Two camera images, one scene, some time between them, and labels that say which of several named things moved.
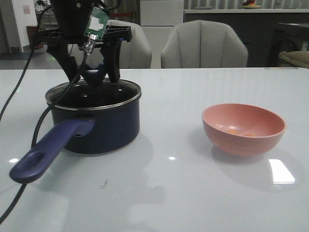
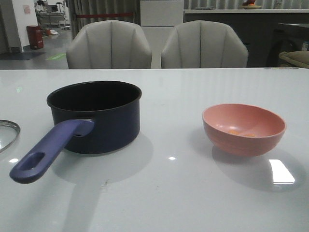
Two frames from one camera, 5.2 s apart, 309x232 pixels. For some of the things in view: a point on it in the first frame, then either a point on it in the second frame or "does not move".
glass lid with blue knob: (93, 91) to (7, 122)
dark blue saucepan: (85, 131) does not move
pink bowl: (240, 129) does not move
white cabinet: (158, 18) does not move
